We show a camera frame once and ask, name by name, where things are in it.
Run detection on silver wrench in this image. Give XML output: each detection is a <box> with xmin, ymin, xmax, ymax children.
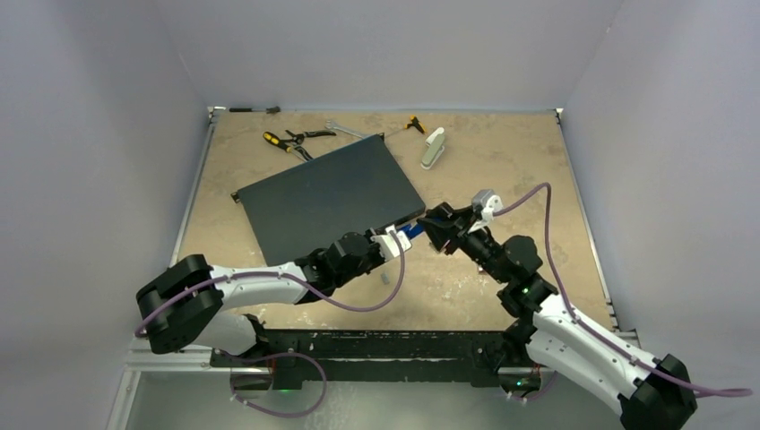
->
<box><xmin>325</xmin><ymin>119</ymin><xmax>367</xmax><ymax>139</ymax></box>

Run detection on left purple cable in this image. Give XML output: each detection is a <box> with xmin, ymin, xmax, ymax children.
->
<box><xmin>134</xmin><ymin>229</ymin><xmax>408</xmax><ymax>340</ymax></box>

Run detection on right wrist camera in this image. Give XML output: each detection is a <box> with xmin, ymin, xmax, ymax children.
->
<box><xmin>468</xmin><ymin>189</ymin><xmax>504</xmax><ymax>233</ymax></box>

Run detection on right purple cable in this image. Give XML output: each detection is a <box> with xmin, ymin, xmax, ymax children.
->
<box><xmin>492</xmin><ymin>182</ymin><xmax>754</xmax><ymax>399</ymax></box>

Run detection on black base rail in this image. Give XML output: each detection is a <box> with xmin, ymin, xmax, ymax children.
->
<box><xmin>210</xmin><ymin>329</ymin><xmax>550</xmax><ymax>393</ymax></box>

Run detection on black handled cutters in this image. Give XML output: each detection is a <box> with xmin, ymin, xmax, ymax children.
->
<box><xmin>285</xmin><ymin>129</ymin><xmax>337</xmax><ymax>145</ymax></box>

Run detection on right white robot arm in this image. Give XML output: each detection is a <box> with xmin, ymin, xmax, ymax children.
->
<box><xmin>419</xmin><ymin>203</ymin><xmax>697</xmax><ymax>429</ymax></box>

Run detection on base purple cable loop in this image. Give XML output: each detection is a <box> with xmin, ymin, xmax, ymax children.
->
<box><xmin>229</xmin><ymin>349</ymin><xmax>329</xmax><ymax>418</ymax></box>

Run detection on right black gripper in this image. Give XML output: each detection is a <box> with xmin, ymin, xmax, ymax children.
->
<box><xmin>417</xmin><ymin>204</ymin><xmax>509</xmax><ymax>283</ymax></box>

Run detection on black tool at wall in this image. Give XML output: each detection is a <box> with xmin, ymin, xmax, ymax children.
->
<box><xmin>228</xmin><ymin>106</ymin><xmax>281</xmax><ymax>115</ymax></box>

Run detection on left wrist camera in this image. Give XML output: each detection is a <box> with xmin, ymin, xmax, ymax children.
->
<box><xmin>370</xmin><ymin>225</ymin><xmax>412</xmax><ymax>261</ymax></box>

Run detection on dark flat network switch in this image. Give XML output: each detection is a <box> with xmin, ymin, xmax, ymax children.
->
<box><xmin>232</xmin><ymin>135</ymin><xmax>426</xmax><ymax>266</ymax></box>

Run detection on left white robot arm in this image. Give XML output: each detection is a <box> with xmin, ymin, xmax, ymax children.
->
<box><xmin>134</xmin><ymin>226</ymin><xmax>411</xmax><ymax>366</ymax></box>

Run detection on blue stapler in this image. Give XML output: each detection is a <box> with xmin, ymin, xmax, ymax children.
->
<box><xmin>395</xmin><ymin>216</ymin><xmax>443</xmax><ymax>240</ymax></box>

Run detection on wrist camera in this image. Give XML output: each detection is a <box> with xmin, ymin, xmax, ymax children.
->
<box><xmin>370</xmin><ymin>225</ymin><xmax>412</xmax><ymax>261</ymax></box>
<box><xmin>468</xmin><ymin>189</ymin><xmax>504</xmax><ymax>233</ymax></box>

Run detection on small yellow black screwdriver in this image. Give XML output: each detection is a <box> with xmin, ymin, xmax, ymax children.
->
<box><xmin>384</xmin><ymin>115</ymin><xmax>427</xmax><ymax>138</ymax></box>

